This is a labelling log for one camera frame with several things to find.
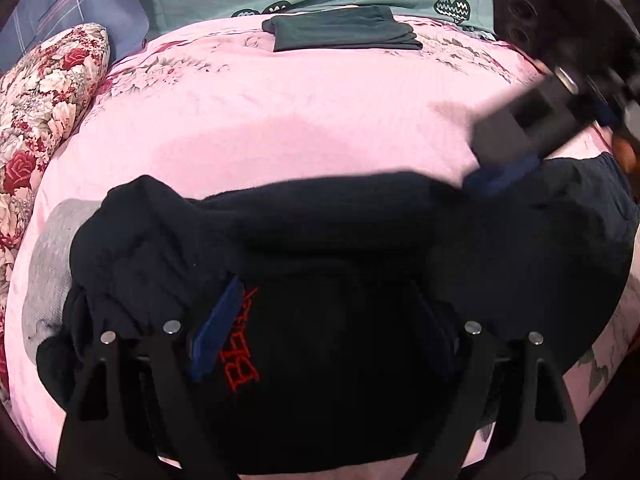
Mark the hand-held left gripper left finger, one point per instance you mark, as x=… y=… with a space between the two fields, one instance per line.
x=216 y=327

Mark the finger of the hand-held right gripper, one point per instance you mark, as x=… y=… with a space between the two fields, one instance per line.
x=520 y=120

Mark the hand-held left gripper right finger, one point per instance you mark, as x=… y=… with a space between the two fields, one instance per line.
x=481 y=385

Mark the black pants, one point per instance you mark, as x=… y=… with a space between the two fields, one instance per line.
x=330 y=260

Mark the folded dark green pants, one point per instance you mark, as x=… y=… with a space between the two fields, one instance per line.
x=345 y=30

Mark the person's right hand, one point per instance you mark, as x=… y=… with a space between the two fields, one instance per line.
x=626 y=149

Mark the grey cloth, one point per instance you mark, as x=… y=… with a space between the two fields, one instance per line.
x=50 y=270

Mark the pink floral bedsheet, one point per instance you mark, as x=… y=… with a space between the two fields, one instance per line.
x=280 y=125

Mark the red floral pillow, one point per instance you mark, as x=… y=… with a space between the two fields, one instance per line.
x=42 y=105

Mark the blue plaid pillow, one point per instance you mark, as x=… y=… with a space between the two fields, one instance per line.
x=65 y=5

